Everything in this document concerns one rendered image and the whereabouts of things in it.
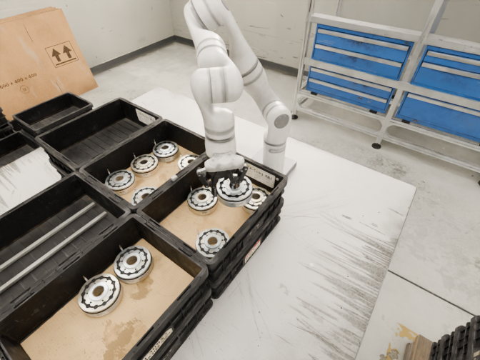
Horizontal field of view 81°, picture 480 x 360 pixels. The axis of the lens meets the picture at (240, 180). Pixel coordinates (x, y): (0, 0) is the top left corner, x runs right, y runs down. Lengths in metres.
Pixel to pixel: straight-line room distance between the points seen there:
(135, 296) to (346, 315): 0.61
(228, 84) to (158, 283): 0.56
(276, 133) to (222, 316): 0.64
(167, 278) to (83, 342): 0.23
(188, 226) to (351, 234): 0.60
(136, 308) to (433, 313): 1.58
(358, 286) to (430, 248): 1.23
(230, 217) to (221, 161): 0.34
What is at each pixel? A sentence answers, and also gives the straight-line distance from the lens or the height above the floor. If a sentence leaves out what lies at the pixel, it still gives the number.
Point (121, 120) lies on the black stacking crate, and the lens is 1.49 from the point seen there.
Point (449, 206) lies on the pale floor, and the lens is 2.55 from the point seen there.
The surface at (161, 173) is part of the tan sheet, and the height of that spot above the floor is 0.83.
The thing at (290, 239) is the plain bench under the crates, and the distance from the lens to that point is 1.06.
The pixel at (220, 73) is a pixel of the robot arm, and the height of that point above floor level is 1.34.
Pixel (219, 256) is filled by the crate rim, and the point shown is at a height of 0.93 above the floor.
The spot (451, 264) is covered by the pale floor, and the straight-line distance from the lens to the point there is 2.21.
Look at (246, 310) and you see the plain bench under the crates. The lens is 0.94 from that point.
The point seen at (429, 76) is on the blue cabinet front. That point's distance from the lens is 2.51.
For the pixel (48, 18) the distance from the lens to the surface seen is 3.74.
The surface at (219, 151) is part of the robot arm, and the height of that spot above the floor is 1.17.
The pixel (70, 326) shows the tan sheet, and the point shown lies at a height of 0.83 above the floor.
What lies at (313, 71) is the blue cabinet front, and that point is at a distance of 2.72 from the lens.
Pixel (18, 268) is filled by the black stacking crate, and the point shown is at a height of 0.83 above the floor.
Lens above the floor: 1.58
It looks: 45 degrees down
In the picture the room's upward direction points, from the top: straight up
